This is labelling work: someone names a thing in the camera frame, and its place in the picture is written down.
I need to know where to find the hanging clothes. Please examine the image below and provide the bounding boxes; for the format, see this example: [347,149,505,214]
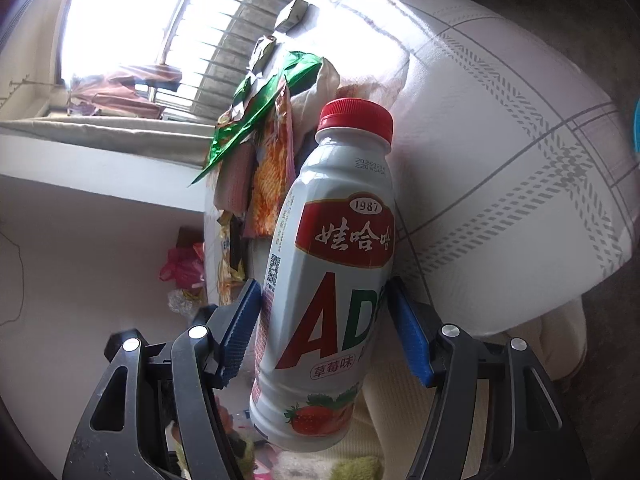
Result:
[67,62,183,121]

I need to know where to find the white tissue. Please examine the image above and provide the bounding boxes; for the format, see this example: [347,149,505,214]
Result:
[289,57,342,161]

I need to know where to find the pink plastic bag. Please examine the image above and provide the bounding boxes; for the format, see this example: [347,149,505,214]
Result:
[159,242,206,288]

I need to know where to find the pink packet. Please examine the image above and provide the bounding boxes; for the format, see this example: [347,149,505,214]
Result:
[214,142,258,211]

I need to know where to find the orange snack bag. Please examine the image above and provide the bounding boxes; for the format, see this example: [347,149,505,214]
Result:
[245,85,297,238]

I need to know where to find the beige curtain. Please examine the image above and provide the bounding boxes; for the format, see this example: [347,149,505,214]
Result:
[0,119,216,166]

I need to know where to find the balcony railing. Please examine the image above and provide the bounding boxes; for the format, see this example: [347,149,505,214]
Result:
[150,0,301,126]

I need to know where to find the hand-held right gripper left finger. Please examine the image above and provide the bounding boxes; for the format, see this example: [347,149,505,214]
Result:
[61,277,263,480]

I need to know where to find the person's green fluffy garment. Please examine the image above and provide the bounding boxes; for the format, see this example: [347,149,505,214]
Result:
[327,457,381,480]

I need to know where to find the yellow snack packet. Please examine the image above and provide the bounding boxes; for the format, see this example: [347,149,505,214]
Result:
[217,210,248,286]

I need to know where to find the white milk bottle red cap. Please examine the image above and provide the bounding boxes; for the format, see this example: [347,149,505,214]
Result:
[249,98,398,453]

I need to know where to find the green snack bag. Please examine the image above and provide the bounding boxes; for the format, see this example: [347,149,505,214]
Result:
[189,51,323,187]

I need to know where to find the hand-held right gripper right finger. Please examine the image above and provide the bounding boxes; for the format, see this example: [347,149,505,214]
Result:
[384,276,581,480]

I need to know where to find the pale snack packet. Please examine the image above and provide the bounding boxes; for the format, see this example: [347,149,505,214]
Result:
[247,36,278,73]

